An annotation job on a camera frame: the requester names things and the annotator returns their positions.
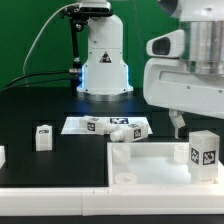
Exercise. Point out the grey camera on stand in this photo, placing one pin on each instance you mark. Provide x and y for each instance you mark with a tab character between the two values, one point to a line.
95	8

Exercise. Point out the white front fence bar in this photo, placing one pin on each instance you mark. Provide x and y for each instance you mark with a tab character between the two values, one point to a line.
117	200

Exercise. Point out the white base sheet with tag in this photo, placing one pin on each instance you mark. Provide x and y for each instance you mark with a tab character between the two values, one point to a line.
71	125

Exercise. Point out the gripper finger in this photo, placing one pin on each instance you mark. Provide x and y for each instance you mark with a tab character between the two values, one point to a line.
177	120

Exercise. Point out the white fence bar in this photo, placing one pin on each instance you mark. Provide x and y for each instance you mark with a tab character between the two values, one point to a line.
220	178
117	200

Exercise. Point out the white square table top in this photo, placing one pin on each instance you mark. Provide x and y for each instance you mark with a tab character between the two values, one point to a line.
146	164

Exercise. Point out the white right fence bar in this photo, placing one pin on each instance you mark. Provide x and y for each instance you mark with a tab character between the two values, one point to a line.
220	178

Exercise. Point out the black camera stand pole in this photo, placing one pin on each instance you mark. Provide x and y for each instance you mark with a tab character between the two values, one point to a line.
76	69

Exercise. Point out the white left fence stub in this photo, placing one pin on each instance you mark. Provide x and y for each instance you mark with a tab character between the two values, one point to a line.
2	156

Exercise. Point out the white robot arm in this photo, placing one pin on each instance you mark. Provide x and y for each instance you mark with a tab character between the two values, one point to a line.
105	73

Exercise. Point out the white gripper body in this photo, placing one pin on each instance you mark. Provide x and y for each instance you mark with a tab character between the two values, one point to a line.
168	84

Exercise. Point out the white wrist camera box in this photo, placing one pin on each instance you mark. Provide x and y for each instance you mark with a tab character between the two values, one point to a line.
170	45

